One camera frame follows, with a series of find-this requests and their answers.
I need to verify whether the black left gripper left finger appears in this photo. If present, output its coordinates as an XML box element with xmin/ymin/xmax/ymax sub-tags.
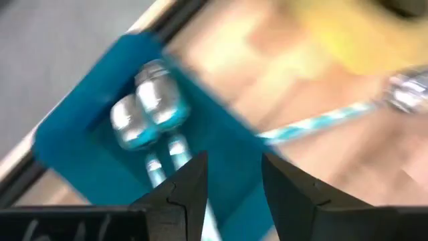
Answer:
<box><xmin>130</xmin><ymin>150</ymin><xmax>209</xmax><ymax>241</ymax></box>

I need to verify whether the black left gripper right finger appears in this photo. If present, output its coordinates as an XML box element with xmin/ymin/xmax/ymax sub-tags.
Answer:
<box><xmin>261</xmin><ymin>153</ymin><xmax>374</xmax><ymax>241</ymax></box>

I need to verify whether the striped blue handle spoon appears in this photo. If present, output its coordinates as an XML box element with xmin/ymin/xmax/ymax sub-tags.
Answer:
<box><xmin>133</xmin><ymin>59</ymin><xmax>223</xmax><ymax>241</ymax></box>
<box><xmin>256</xmin><ymin>66</ymin><xmax>428</xmax><ymax>145</ymax></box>
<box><xmin>109</xmin><ymin>93</ymin><xmax>168</xmax><ymax>189</ymax></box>

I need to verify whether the blue plastic bin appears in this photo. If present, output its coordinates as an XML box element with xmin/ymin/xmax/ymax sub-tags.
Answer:
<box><xmin>31</xmin><ymin>31</ymin><xmax>280</xmax><ymax>241</ymax></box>

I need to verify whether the yellow translucent plastic bin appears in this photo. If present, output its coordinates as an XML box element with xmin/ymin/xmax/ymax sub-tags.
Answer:
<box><xmin>277</xmin><ymin>0</ymin><xmax>428</xmax><ymax>76</ymax></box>

